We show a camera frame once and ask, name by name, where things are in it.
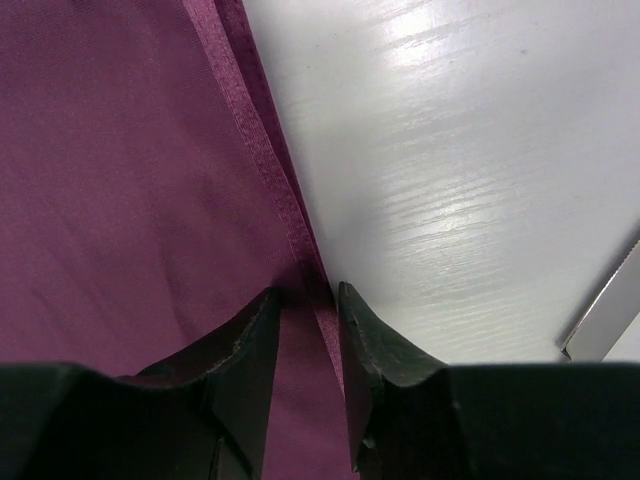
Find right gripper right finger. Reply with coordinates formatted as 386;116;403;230
337;282;446;474

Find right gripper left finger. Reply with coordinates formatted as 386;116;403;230
135;287;280;479

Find purple cloth napkin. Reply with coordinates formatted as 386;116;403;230
1;1;352;479

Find pink handled knife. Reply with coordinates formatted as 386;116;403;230
561;239;639;363

